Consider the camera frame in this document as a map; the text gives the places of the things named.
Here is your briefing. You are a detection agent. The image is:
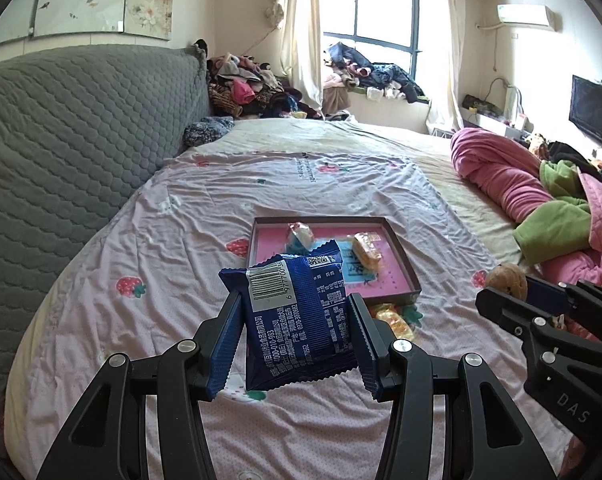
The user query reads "grey quilted headboard cover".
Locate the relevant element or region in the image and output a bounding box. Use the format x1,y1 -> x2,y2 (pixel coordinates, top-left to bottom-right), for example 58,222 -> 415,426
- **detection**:
0,44 -> 214,411

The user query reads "floral wall panel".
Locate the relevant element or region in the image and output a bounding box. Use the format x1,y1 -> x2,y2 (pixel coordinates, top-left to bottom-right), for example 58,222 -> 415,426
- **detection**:
0,0 -> 174,51

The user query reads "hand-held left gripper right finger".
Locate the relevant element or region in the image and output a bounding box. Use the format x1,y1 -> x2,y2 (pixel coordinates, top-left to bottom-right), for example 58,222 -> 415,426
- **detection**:
348,294 -> 552,480

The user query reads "white low cabinet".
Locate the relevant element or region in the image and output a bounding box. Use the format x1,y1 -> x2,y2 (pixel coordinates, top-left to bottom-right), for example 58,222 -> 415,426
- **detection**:
463,110 -> 532,136

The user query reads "long clear biscuit packet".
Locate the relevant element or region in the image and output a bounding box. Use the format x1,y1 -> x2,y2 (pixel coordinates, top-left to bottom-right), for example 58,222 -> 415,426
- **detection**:
352,231 -> 386,273

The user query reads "pink quilt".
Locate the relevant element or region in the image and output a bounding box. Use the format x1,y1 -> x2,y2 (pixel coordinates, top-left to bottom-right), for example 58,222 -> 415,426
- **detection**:
450,127 -> 602,291

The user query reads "pink shallow box tray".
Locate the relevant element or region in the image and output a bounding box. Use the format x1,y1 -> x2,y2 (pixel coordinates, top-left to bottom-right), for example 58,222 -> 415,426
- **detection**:
243,216 -> 423,308

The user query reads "yellow snack packet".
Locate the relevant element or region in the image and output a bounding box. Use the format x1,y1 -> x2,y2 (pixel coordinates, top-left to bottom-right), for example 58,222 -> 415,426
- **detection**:
368,302 -> 417,343

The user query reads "pile of clothes on windowsill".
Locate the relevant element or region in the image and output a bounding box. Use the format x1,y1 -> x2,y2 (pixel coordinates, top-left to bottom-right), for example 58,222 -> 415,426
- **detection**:
323,42 -> 427,103

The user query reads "white standing appliance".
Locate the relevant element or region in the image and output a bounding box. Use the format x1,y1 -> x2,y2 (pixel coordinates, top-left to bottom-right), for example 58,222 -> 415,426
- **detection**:
503,84 -> 524,121

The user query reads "green blanket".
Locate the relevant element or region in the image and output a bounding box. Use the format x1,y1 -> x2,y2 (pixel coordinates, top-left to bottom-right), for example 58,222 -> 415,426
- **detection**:
513,159 -> 602,266

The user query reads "black television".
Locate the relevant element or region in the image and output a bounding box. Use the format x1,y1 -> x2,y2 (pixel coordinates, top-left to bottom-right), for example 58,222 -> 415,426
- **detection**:
568,74 -> 602,153

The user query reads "white air conditioner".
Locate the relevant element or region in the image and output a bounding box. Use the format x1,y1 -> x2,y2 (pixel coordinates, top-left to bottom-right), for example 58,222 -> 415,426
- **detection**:
496,4 -> 556,31

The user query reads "window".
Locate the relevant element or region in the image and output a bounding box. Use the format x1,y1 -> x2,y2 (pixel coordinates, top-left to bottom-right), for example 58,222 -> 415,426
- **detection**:
321,0 -> 424,53

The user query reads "cream bed sheet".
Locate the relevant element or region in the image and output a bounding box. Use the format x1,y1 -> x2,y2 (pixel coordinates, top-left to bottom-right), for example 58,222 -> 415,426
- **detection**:
226,117 -> 532,281

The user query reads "dark blue patterned cloth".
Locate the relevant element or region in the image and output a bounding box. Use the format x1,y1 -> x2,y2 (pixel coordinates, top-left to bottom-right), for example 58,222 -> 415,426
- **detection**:
182,116 -> 236,151

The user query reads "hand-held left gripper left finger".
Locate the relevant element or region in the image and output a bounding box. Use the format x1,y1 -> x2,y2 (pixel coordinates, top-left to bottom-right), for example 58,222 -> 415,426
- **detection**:
35,290 -> 244,480

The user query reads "egg-shaped toy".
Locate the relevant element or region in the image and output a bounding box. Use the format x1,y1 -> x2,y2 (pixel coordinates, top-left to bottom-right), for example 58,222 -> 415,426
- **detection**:
286,221 -> 316,256

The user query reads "cream curtain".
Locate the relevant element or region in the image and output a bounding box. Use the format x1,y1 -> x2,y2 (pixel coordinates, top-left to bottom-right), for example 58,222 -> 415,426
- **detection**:
280,0 -> 327,121
426,0 -> 466,133

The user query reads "tan cloth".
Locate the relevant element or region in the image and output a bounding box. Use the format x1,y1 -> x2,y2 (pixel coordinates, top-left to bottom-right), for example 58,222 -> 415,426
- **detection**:
322,85 -> 354,116

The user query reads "black garment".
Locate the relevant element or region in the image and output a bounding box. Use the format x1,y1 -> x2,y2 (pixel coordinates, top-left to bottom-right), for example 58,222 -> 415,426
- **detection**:
546,141 -> 602,176

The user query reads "blue snack packet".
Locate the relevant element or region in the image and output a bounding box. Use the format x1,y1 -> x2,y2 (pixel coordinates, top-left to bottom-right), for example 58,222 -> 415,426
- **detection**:
218,239 -> 362,393

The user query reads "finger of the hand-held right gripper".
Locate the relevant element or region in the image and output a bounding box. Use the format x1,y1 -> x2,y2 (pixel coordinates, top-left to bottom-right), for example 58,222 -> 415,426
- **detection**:
475,286 -> 602,377
526,275 -> 602,346

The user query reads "pile of clothes beside headboard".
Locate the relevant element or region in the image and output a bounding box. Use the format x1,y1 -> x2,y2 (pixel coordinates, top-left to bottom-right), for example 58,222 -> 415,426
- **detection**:
206,52 -> 327,121

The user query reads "brown walnut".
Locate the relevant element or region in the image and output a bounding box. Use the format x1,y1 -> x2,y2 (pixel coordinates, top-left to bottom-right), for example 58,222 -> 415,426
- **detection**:
483,263 -> 529,303

